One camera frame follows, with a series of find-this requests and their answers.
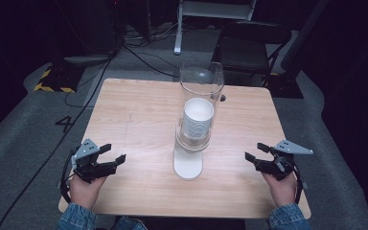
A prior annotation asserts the black chair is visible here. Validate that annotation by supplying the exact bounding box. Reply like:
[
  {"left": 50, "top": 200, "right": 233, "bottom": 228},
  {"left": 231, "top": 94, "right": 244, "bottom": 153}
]
[{"left": 211, "top": 20, "right": 292, "bottom": 88}]

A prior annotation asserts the dark cabinet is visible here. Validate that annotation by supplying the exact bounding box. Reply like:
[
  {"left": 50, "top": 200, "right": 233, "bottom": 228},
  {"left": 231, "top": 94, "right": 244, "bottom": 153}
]
[{"left": 75, "top": 0, "right": 124, "bottom": 56}]

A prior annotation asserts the clear plastic cup dispenser tube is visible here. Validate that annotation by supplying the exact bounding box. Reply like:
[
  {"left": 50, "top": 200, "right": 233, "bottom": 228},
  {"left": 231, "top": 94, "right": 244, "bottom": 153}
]
[{"left": 172, "top": 59, "right": 225, "bottom": 181}]

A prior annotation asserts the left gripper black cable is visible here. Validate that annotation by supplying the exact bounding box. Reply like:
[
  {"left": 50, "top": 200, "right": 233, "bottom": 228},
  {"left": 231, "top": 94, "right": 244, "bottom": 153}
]
[{"left": 59, "top": 148, "right": 79, "bottom": 205}]

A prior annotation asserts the white paper cup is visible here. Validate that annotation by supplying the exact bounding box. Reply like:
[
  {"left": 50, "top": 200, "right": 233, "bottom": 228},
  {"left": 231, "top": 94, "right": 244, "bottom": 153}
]
[{"left": 181, "top": 97, "right": 216, "bottom": 140}]

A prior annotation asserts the person's left hand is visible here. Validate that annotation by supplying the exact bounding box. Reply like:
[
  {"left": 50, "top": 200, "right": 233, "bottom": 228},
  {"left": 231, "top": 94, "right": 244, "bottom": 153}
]
[{"left": 68, "top": 174, "right": 107, "bottom": 211}]

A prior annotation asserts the black stand base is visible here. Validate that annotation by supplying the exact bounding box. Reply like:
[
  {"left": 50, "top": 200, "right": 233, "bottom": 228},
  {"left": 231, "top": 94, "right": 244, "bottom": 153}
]
[{"left": 267, "top": 72, "right": 305, "bottom": 100}]

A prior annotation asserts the white metal stand frame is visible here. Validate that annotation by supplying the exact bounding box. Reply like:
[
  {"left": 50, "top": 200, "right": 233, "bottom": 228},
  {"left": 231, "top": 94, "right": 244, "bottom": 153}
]
[{"left": 173, "top": 0, "right": 259, "bottom": 56}]

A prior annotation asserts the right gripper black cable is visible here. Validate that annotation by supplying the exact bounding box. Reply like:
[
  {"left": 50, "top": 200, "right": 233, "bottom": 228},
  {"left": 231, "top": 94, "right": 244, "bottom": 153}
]
[{"left": 290, "top": 162, "right": 305, "bottom": 205}]

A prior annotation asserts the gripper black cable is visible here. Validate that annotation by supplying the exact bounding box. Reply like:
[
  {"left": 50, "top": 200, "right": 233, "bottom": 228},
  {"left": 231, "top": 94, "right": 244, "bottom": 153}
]
[
  {"left": 59, "top": 148, "right": 79, "bottom": 205},
  {"left": 290, "top": 162, "right": 305, "bottom": 205}
]

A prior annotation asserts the person's denim leg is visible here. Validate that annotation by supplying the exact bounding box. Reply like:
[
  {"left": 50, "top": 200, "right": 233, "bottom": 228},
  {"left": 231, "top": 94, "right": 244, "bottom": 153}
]
[{"left": 110, "top": 216, "right": 149, "bottom": 230}]

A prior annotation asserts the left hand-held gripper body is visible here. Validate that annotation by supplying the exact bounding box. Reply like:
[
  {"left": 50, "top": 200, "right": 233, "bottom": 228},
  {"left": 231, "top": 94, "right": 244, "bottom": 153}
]
[{"left": 71, "top": 138, "right": 119, "bottom": 185}]

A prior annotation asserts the dark slanted pole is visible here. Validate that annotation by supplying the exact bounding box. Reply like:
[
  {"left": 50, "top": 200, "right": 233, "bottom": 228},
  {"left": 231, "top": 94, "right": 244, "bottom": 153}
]
[{"left": 280, "top": 0, "right": 331, "bottom": 72}]

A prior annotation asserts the bundle of floor cables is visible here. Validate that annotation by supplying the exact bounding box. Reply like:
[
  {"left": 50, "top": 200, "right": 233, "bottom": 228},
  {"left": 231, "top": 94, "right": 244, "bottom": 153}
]
[{"left": 123, "top": 21, "right": 180, "bottom": 44}]

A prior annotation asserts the yellow black striped floor plate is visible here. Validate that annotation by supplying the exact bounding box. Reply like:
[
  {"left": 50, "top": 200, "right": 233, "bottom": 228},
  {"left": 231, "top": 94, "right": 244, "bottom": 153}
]
[{"left": 33, "top": 64, "right": 84, "bottom": 94}]

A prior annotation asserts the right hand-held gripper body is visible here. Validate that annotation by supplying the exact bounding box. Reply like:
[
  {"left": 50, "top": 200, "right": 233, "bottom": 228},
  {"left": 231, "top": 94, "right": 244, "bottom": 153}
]
[{"left": 255, "top": 139, "right": 314, "bottom": 182}]

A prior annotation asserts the person's right hand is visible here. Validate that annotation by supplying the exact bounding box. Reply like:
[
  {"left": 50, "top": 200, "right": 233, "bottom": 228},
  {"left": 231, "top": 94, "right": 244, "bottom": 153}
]
[{"left": 262, "top": 172, "right": 299, "bottom": 209}]

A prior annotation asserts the long black floor cable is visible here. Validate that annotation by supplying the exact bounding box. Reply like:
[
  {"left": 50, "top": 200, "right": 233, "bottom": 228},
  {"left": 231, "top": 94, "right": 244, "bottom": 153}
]
[{"left": 0, "top": 56, "right": 114, "bottom": 230}]

